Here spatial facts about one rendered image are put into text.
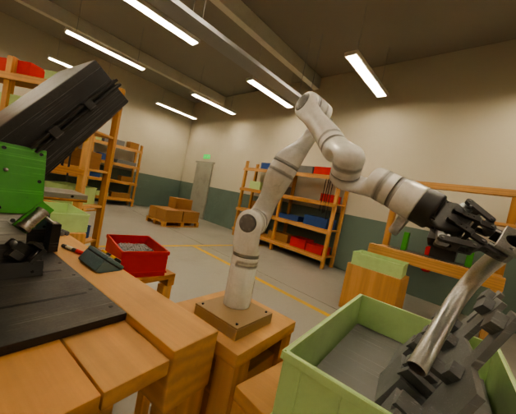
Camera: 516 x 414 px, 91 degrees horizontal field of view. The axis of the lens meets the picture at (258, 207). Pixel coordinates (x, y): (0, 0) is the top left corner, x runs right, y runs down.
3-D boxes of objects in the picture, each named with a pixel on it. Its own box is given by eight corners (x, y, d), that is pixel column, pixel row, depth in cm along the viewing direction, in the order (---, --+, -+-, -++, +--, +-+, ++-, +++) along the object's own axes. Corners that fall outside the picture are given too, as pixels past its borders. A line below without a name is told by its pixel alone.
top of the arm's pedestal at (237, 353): (230, 296, 110) (232, 287, 110) (293, 332, 91) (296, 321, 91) (165, 315, 85) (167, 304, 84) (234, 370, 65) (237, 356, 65)
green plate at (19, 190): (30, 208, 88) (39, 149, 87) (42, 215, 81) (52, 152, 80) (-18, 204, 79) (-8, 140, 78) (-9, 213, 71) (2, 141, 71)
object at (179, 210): (181, 221, 794) (186, 198, 791) (198, 227, 749) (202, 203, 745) (145, 220, 696) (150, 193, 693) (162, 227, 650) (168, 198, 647)
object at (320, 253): (321, 269, 534) (343, 167, 525) (230, 234, 739) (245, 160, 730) (333, 268, 574) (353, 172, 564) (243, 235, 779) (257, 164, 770)
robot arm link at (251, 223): (263, 212, 81) (252, 264, 81) (270, 212, 90) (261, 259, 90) (237, 206, 83) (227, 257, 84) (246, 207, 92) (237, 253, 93)
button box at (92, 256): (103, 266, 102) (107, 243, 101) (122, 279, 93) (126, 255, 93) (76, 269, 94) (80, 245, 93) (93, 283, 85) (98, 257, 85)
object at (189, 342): (34, 238, 151) (39, 214, 151) (209, 384, 67) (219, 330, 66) (2, 239, 140) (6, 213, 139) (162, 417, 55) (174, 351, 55)
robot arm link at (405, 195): (416, 215, 58) (390, 201, 62) (437, 179, 50) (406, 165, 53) (395, 238, 55) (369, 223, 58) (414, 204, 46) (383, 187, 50)
